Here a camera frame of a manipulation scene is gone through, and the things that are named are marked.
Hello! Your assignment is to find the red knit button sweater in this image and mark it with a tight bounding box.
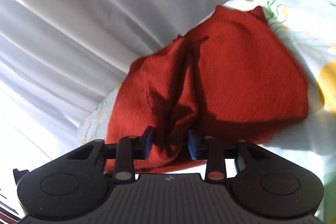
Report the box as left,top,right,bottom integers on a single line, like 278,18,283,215
105,6,309,173

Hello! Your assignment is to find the white sheer curtain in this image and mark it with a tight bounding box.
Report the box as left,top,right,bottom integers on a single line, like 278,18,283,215
0,0,289,140

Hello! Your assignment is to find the floral white bed sheet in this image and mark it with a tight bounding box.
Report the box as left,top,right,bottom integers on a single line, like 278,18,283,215
76,0,336,224

